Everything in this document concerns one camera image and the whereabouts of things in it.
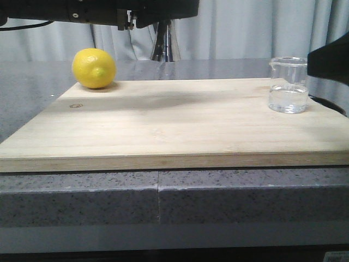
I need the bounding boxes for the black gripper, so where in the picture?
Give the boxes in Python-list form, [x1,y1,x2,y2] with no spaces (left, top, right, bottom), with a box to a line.
[307,33,348,85]
[1,0,199,31]

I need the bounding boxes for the steel hourglass jigger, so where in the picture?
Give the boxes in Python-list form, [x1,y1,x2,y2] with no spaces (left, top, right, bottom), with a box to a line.
[151,20,180,62]

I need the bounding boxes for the clear glass beaker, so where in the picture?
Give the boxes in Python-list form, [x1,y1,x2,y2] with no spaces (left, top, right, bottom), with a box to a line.
[268,57,309,114]

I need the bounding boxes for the yellow lemon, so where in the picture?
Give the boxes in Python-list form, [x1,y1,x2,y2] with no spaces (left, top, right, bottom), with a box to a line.
[71,48,117,89]

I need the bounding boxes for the grey curtain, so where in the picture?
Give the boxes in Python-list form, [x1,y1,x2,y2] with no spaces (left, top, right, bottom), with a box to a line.
[1,1,348,62]

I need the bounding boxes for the wooden cutting board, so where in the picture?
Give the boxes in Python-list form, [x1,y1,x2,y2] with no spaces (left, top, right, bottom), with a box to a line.
[1,78,348,172]

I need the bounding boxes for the black cable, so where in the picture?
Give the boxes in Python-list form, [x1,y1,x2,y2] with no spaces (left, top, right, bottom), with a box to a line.
[0,19,54,31]

